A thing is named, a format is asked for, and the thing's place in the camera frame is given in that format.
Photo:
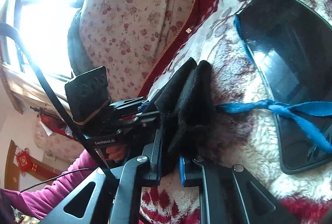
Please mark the person's left hand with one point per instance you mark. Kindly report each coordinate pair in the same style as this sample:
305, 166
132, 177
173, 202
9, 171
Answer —
116, 153

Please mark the grey fleece garment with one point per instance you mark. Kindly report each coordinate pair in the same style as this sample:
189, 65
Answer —
79, 60

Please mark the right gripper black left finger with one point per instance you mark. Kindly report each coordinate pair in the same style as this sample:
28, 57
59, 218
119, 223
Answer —
98, 201

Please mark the black glossy tablet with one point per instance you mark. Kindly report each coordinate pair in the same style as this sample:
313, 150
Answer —
290, 44

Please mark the pink sleeved left forearm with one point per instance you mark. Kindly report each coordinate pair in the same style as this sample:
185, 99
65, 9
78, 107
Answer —
39, 203

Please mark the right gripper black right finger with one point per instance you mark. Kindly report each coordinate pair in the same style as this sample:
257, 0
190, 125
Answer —
231, 195

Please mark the red and cream floral blanket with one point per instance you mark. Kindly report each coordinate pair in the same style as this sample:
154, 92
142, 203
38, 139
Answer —
250, 139

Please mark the red chinese knot decoration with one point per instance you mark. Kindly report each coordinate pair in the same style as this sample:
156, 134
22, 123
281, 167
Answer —
24, 160

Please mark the black knit pants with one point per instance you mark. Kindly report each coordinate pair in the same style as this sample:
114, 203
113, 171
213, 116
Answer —
186, 109

